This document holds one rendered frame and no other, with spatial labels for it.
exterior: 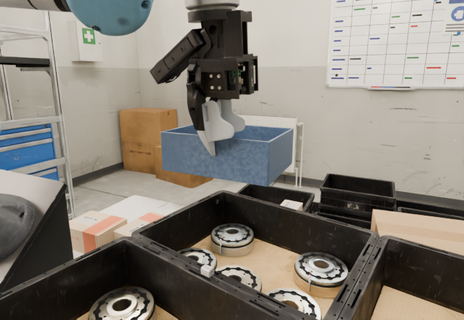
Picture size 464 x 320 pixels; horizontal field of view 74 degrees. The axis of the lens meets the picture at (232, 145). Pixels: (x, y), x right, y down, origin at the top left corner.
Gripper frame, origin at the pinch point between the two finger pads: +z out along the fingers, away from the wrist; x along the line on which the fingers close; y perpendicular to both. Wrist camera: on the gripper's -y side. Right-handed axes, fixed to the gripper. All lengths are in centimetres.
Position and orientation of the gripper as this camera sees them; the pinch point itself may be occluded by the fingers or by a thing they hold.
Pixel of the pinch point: (210, 146)
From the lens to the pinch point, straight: 49.8
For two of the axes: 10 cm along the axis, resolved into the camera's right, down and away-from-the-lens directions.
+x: 4.5, -3.2, 8.3
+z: 0.5, 9.4, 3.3
